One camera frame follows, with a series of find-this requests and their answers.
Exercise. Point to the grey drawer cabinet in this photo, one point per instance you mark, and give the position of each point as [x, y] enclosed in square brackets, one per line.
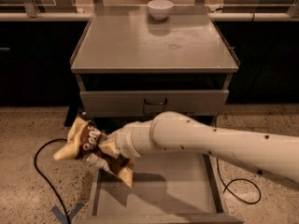
[125, 49]

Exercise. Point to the dark lab bench counter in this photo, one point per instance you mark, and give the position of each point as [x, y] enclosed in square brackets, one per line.
[264, 34]

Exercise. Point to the open grey middle drawer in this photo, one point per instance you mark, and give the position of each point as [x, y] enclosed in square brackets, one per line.
[168, 188]

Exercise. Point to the black drawer handle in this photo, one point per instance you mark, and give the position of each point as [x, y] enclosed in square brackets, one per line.
[149, 102]

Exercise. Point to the brown chip bag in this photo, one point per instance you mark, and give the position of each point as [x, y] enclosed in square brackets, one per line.
[82, 144]

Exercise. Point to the white bowl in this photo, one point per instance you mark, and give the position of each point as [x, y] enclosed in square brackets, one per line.
[160, 9]

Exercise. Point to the blue tape cross mark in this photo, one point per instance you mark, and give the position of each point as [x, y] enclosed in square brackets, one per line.
[66, 217]

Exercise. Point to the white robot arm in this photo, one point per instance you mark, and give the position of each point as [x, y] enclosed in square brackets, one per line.
[274, 157]

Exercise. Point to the grey top drawer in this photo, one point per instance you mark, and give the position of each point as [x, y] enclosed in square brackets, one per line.
[117, 104]

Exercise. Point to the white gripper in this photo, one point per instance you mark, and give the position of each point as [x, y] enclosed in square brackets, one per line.
[125, 139]

